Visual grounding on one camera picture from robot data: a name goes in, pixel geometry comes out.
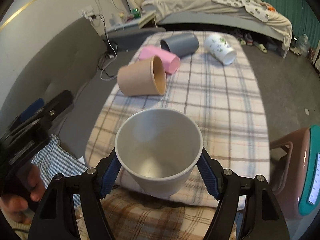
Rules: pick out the pink stool teal seat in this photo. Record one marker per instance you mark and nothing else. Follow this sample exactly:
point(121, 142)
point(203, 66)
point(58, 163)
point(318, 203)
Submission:
point(292, 184)

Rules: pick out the pink faceted cup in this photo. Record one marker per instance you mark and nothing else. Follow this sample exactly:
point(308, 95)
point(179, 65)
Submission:
point(170, 61)

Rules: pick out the light grey plastic cup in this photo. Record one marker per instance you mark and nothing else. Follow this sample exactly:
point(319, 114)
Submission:
point(159, 148)

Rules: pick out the white nightstand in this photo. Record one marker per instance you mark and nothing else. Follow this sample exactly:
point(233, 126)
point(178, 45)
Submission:
point(137, 23)

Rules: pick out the patterned baby mat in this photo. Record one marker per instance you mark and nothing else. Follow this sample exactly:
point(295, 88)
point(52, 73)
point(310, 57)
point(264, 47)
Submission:
point(256, 10)

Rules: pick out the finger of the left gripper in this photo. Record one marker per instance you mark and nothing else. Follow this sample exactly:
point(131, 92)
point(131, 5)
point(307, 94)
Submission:
point(31, 110)
point(47, 114)

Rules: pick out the white cactus print cup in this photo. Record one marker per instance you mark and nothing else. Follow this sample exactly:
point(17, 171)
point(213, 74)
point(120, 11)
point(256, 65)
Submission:
point(218, 46)

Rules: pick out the dark grey cup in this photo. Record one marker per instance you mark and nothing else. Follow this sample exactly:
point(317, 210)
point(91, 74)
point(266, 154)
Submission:
point(181, 45)

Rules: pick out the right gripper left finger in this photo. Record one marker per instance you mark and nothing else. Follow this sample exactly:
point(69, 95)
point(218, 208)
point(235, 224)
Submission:
point(55, 217)

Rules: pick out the wall power outlet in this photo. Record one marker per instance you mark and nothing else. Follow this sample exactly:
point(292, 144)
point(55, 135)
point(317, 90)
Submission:
point(86, 12)

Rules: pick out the bed with beige sheet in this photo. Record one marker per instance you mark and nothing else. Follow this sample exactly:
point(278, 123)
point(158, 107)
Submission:
point(208, 12)

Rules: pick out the brown paper cup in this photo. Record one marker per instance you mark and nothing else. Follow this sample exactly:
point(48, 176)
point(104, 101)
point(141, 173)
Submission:
point(146, 77)

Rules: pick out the green slipper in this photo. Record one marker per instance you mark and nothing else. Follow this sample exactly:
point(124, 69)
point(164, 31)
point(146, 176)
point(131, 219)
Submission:
point(260, 46)

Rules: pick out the plaid blanket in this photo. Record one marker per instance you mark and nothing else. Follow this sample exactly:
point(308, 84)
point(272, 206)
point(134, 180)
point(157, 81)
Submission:
point(224, 101)

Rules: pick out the green soda can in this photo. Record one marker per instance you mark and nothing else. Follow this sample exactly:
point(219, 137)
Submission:
point(136, 13)

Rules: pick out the green curtain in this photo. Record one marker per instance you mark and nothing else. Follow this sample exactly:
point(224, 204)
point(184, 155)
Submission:
point(302, 17)

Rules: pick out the smartphone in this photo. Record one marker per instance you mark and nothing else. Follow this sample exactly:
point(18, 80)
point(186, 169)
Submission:
point(315, 183)

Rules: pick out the water jug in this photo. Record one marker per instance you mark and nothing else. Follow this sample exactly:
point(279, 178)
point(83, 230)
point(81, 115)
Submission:
point(303, 45)

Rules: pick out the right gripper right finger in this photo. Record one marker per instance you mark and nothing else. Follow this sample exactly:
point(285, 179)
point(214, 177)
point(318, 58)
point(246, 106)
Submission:
point(262, 219)

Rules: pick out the blue gingham cloth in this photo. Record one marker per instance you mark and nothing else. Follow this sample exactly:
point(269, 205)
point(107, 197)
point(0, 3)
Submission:
point(53, 159)

